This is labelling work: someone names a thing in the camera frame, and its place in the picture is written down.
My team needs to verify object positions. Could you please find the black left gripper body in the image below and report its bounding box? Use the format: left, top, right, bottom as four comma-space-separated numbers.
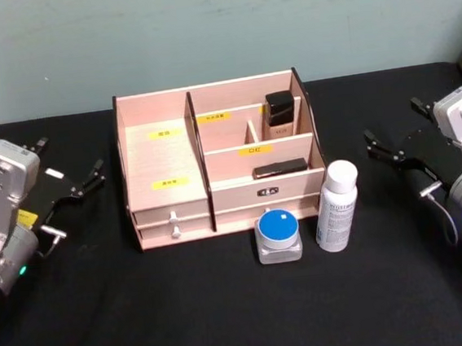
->
15, 164, 89, 231

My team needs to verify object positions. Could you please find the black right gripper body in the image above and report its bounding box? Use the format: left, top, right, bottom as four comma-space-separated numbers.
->
396, 122, 462, 196

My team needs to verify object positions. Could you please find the wooden drawer with white knob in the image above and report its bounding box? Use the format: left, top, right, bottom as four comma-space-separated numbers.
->
136, 216, 216, 249
132, 198, 213, 227

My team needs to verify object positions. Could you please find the pale wooden desk organizer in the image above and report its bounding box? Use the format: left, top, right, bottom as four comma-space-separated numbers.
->
110, 65, 335, 252

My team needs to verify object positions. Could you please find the white spray bottle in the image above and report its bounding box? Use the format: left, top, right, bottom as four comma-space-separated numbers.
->
308, 158, 366, 256

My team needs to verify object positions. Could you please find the flat black cosmetic case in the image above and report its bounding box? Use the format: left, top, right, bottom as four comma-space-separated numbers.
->
250, 156, 310, 180

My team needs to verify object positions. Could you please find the black-capped beige cosmetic bottle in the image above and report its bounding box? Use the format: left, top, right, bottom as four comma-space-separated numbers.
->
262, 90, 299, 140

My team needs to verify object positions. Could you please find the clear jar with blue lid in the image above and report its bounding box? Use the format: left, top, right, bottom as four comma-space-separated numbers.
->
252, 206, 306, 267

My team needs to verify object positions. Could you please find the wooden drawer with metal plate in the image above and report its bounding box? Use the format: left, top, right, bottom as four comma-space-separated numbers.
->
209, 166, 330, 216

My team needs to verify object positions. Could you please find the wide wooden drawer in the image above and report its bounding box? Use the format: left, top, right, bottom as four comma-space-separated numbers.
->
213, 194, 323, 233

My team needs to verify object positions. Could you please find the black table cloth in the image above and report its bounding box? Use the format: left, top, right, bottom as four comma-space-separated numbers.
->
0, 59, 462, 346

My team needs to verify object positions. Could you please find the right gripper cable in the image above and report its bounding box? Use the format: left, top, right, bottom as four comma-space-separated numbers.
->
418, 180, 460, 250

